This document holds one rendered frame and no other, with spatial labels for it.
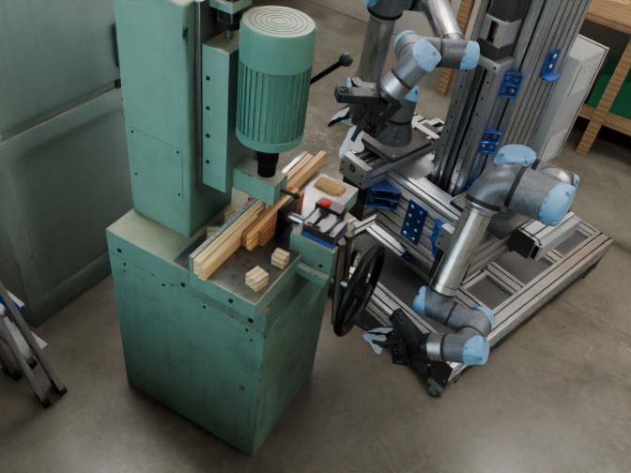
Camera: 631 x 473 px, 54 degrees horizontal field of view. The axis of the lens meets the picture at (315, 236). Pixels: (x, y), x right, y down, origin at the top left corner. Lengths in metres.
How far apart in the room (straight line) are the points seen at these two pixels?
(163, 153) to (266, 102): 0.39
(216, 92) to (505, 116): 1.07
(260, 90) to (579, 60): 1.25
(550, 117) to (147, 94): 1.46
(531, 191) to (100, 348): 1.78
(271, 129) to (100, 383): 1.39
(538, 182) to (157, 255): 1.06
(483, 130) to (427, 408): 1.10
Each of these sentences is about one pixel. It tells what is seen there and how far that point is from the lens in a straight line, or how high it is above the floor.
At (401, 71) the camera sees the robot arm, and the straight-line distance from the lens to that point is 1.62.
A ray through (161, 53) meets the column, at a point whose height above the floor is 1.38.
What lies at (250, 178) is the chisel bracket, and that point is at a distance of 1.72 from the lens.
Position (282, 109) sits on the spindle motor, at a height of 1.32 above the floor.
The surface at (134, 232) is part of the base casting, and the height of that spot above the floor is 0.80.
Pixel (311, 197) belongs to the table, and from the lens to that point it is 1.93.
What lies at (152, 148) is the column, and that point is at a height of 1.08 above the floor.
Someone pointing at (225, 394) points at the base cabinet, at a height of 0.31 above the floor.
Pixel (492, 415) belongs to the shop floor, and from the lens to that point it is 2.68.
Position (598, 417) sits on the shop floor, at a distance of 2.89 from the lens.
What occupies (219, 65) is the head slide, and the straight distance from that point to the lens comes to 1.56.
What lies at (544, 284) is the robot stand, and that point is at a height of 0.23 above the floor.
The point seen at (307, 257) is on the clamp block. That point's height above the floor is 0.90.
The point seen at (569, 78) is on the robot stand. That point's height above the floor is 1.16.
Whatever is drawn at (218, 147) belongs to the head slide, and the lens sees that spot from 1.68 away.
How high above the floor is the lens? 2.11
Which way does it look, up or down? 42 degrees down
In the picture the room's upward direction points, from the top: 9 degrees clockwise
